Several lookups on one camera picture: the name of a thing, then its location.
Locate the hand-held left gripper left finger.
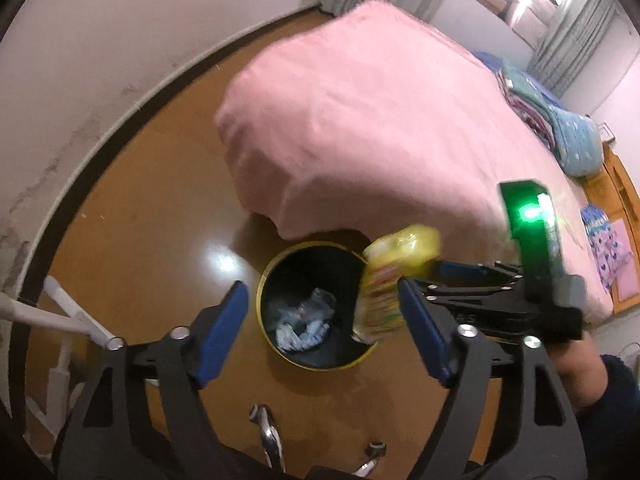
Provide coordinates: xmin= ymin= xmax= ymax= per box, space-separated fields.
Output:
xmin=52 ymin=280 xmax=251 ymax=480

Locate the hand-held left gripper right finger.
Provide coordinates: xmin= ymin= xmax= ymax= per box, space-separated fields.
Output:
xmin=397 ymin=277 xmax=588 ymax=480

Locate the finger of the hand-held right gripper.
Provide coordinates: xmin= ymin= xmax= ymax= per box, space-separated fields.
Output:
xmin=433 ymin=260 xmax=526 ymax=287
xmin=422 ymin=282 xmax=531 ymax=333

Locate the yellow snack packet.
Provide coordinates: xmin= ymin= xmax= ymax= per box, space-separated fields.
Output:
xmin=352 ymin=225 xmax=443 ymax=333

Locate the black bin with yellow rim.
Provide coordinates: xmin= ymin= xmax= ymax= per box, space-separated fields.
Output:
xmin=256 ymin=242 xmax=382 ymax=372

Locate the person's right forearm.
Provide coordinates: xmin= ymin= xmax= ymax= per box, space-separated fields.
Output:
xmin=552 ymin=342 xmax=640 ymax=480

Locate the pink heart print cloth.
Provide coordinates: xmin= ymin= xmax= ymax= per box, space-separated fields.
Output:
xmin=580 ymin=204 xmax=637 ymax=296

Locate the crumpled white paper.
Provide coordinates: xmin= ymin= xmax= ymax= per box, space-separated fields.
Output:
xmin=275 ymin=321 xmax=329 ymax=352

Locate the clear plastic wrapper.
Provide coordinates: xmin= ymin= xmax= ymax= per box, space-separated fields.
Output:
xmin=295 ymin=287 xmax=339 ymax=323

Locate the chrome chair leg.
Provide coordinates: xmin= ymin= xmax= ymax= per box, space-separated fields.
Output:
xmin=248 ymin=403 xmax=287 ymax=472

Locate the blue dotted quilt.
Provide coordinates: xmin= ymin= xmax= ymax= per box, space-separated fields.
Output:
xmin=545 ymin=105 xmax=604 ymax=177

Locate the small silver object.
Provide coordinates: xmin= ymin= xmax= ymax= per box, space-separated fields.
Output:
xmin=351 ymin=440 xmax=387 ymax=477

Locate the pile of folded blankets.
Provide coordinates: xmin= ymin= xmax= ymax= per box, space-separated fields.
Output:
xmin=472 ymin=50 xmax=568 ymax=152

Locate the white tube rack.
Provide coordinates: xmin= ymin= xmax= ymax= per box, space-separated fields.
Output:
xmin=0 ymin=275 xmax=117 ymax=441

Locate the bed with pink blanket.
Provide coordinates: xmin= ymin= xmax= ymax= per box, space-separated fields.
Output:
xmin=214 ymin=0 xmax=615 ymax=328

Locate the wooden bed frame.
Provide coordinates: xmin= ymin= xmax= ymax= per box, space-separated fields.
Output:
xmin=582 ymin=140 xmax=640 ymax=317

